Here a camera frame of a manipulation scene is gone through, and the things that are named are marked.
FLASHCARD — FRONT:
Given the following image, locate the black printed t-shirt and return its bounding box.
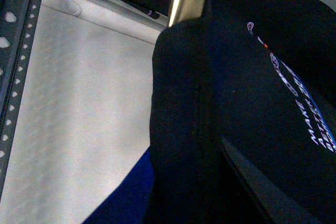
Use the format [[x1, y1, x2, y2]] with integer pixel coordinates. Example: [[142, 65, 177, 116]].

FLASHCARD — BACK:
[[143, 0, 335, 223]]

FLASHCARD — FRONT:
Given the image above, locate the blue cloth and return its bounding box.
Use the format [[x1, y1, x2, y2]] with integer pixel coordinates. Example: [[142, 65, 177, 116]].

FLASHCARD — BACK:
[[84, 150, 154, 224]]

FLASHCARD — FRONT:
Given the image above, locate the grey rear perforated rack rail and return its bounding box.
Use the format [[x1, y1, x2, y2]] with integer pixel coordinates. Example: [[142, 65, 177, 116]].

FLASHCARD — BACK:
[[1, 0, 41, 191]]

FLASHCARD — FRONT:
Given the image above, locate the grey perforated rack rail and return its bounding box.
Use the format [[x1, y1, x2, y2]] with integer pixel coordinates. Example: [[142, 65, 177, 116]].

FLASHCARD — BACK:
[[0, 0, 37, 120], [1, 0, 41, 191]]

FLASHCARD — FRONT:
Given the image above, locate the grey front perforated rack rail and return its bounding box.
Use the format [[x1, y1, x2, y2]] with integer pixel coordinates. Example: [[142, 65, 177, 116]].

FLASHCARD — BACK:
[[0, 0, 37, 120]]

